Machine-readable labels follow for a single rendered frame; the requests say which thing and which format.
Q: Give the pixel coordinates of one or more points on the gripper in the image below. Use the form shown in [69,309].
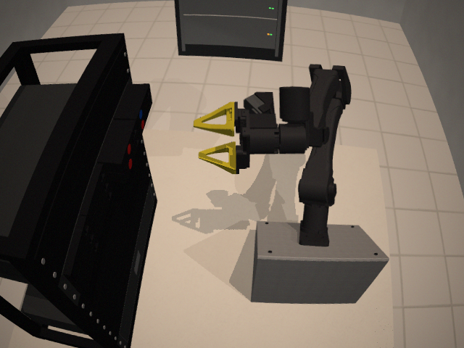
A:
[256,140]

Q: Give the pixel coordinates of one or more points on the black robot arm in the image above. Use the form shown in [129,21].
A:
[303,109]

